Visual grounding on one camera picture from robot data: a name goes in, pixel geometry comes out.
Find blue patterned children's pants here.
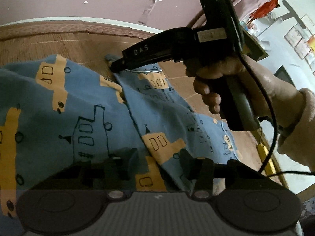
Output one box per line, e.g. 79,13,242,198
1,55,238,235

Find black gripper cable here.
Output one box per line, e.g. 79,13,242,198
240,54,315,178

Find red hanging cloth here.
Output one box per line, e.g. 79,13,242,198
250,0,280,20

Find brown woven bamboo bed mat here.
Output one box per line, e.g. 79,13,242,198
1,20,262,170

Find person's right hand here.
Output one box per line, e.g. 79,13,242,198
186,55,305,128

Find beige sleeved right forearm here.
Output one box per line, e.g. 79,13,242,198
278,88,314,171

